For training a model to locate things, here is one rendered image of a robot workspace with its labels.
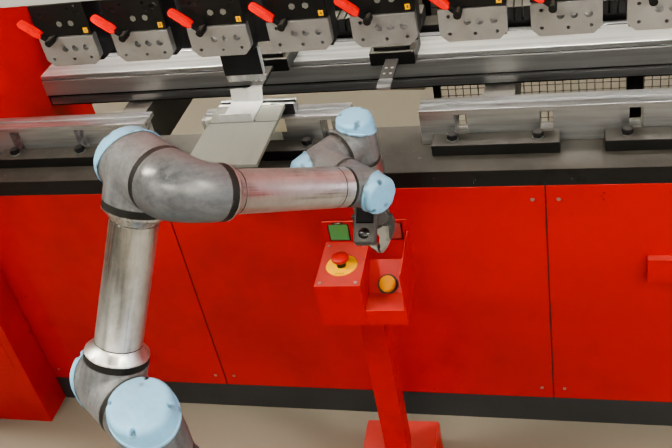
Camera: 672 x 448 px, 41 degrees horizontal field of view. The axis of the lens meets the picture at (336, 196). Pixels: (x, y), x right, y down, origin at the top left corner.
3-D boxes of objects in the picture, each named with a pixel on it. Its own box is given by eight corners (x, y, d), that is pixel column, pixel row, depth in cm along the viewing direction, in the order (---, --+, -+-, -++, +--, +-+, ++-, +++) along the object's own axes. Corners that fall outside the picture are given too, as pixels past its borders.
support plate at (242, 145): (184, 169, 207) (183, 165, 206) (218, 110, 227) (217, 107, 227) (257, 167, 202) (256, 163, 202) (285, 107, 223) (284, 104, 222)
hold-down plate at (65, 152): (-1, 168, 246) (-5, 159, 244) (8, 157, 250) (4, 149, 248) (96, 166, 238) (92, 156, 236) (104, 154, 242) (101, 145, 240)
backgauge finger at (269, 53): (231, 101, 231) (227, 84, 228) (258, 54, 251) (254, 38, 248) (275, 99, 228) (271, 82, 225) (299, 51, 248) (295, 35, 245)
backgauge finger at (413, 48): (360, 95, 222) (357, 78, 219) (377, 47, 242) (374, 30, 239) (407, 93, 219) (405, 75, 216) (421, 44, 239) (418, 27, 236)
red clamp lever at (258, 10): (248, 4, 200) (286, 27, 201) (253, -4, 203) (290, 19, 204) (245, 10, 201) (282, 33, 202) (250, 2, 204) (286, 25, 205)
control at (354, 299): (322, 325, 205) (308, 266, 194) (334, 278, 217) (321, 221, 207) (408, 325, 200) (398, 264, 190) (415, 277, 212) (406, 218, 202)
